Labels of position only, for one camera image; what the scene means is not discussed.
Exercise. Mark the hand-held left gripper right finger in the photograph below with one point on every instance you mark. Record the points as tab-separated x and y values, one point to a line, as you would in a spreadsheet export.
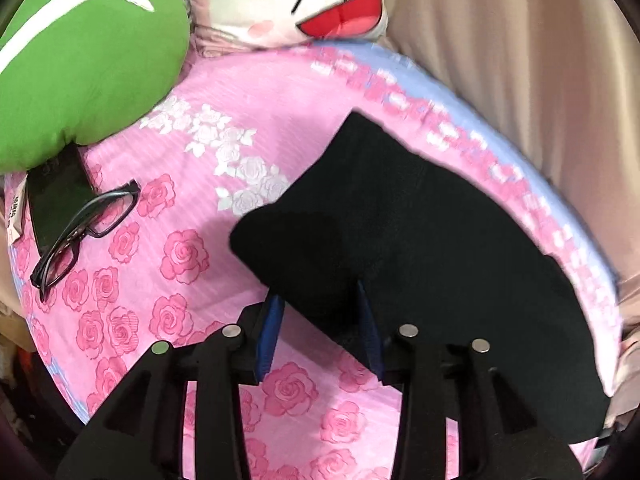
368	332

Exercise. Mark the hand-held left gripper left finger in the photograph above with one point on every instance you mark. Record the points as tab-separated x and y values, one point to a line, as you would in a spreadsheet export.
270	340

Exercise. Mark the black pants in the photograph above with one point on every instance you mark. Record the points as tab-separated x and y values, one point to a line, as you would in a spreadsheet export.
425	220

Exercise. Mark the black framed eyeglasses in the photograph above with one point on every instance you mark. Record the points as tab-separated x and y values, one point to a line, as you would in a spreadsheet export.
112	196

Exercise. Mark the pink floral bed sheet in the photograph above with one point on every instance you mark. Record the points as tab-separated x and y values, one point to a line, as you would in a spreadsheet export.
280	110

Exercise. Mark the black smartphone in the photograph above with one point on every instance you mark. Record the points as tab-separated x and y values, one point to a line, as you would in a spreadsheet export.
55	200

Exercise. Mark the white printed paper tag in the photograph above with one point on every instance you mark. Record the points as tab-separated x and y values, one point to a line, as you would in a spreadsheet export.
13	210

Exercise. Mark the pink striped pillow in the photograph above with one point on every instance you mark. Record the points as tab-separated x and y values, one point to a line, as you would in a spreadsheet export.
220	42

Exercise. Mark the beige curtain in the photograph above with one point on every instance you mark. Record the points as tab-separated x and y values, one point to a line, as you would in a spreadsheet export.
525	60

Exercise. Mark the green pillow with white stripe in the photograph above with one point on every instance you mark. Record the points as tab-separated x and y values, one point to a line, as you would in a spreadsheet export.
85	70

